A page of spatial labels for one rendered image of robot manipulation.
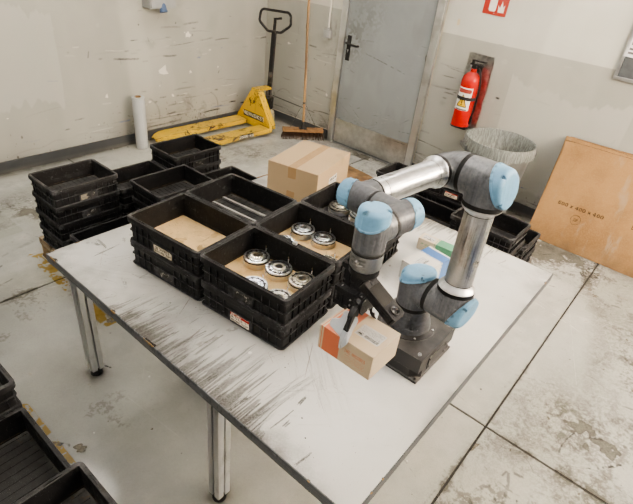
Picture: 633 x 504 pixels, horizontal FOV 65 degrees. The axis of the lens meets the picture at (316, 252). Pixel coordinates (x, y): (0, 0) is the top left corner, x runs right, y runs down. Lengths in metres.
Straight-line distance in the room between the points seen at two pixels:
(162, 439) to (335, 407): 1.03
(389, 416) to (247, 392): 0.45
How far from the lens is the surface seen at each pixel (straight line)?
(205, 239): 2.07
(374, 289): 1.14
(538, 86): 4.55
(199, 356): 1.74
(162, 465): 2.34
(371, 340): 1.22
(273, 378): 1.66
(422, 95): 4.92
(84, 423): 2.54
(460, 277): 1.55
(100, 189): 3.22
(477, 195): 1.43
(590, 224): 4.41
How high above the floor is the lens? 1.93
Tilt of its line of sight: 33 degrees down
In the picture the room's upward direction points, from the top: 7 degrees clockwise
